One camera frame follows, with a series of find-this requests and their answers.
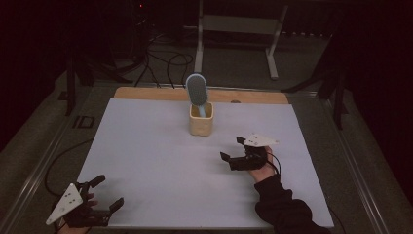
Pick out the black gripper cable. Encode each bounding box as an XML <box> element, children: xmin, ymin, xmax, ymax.
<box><xmin>267</xmin><ymin>150</ymin><xmax>282</xmax><ymax>176</ymax></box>

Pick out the grey metal stand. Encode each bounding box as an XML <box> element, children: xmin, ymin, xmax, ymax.
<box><xmin>193</xmin><ymin>0</ymin><xmax>289</xmax><ymax>81</ymax></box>

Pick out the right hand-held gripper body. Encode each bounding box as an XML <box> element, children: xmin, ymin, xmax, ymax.
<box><xmin>228</xmin><ymin>133</ymin><xmax>281</xmax><ymax>172</ymax></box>

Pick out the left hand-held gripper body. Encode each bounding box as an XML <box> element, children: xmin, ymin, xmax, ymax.
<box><xmin>45</xmin><ymin>181</ymin><xmax>111</xmax><ymax>228</ymax></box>

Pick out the person's right hand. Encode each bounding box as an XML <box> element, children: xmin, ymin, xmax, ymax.
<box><xmin>247</xmin><ymin>145</ymin><xmax>281</xmax><ymax>183</ymax></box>

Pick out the cream ceramic holder cup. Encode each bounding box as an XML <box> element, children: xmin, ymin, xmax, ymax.
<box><xmin>189</xmin><ymin>101</ymin><xmax>214</xmax><ymax>137</ymax></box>

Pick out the white table mat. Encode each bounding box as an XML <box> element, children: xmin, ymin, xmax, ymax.
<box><xmin>77</xmin><ymin>97</ymin><xmax>335</xmax><ymax>228</ymax></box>

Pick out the person's left hand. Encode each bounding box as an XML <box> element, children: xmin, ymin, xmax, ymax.
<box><xmin>58</xmin><ymin>193</ymin><xmax>98</xmax><ymax>234</ymax></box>

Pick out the light blue hairbrush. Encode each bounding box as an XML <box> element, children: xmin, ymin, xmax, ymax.
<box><xmin>185</xmin><ymin>72</ymin><xmax>209</xmax><ymax>119</ymax></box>

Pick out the black floor socket plate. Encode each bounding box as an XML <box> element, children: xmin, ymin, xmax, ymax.
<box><xmin>72</xmin><ymin>115</ymin><xmax>96</xmax><ymax>130</ymax></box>

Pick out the black looped cable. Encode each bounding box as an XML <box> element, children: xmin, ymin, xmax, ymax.
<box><xmin>134</xmin><ymin>32</ymin><xmax>196</xmax><ymax>90</ymax></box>

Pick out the black floor cable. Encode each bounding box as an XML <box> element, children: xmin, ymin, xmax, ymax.
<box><xmin>44</xmin><ymin>137</ymin><xmax>95</xmax><ymax>198</ymax></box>

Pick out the black stand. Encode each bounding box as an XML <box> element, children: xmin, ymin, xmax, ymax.
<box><xmin>282</xmin><ymin>32</ymin><xmax>350</xmax><ymax>131</ymax></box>
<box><xmin>62</xmin><ymin>48</ymin><xmax>91</xmax><ymax>117</ymax></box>

